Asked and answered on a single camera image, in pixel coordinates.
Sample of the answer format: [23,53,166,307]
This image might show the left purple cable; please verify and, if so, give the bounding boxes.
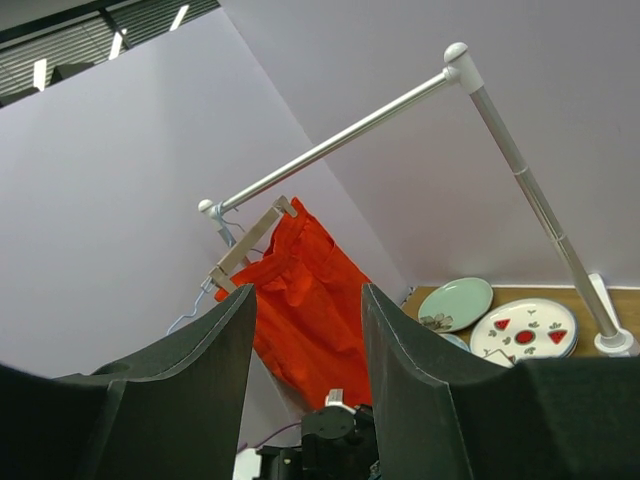
[247,420,304,451]

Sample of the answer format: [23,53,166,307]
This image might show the blue wire hanger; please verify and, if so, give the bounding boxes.
[165,202,266,335]

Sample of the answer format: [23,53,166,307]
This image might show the white clothes rack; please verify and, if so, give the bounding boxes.
[197,42,640,357]

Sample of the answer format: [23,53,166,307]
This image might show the white blue rimmed plate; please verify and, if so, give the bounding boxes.
[469,298,579,363]

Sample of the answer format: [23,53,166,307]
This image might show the wooden clip hanger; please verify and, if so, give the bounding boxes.
[198,196,297,293]

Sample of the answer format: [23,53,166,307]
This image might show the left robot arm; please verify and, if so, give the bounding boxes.
[256,404,381,480]

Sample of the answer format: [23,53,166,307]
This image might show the orange garment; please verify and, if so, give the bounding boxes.
[232,198,372,410]

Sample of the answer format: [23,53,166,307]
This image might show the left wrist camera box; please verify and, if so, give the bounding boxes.
[324,388,356,415]

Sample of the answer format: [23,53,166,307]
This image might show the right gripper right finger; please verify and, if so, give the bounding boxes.
[362,284,639,479]

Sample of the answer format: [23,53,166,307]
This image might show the green round plate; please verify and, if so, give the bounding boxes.
[418,277,494,333]

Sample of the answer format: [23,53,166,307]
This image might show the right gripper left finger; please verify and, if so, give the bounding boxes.
[1,286,257,479]

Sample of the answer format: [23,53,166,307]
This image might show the cream and teal plate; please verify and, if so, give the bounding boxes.
[441,333,470,352]

